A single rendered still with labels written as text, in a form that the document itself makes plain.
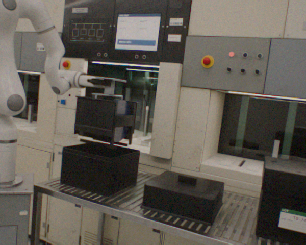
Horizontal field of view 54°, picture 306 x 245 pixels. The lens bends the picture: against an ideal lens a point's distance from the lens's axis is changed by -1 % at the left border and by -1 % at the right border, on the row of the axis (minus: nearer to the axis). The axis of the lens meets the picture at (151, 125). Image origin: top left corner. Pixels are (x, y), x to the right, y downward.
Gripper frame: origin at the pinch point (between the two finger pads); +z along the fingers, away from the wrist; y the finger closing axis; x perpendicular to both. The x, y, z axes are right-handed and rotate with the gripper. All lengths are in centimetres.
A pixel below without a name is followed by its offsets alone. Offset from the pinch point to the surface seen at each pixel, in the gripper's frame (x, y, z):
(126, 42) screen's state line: 26.1, -38.5, -16.5
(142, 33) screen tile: 32, -39, -6
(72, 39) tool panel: 27, -38, -57
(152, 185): -39, 13, 33
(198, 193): -39, 10, 51
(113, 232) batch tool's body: -93, -39, -12
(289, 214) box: -38, 10, 84
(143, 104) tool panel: -13, -123, -42
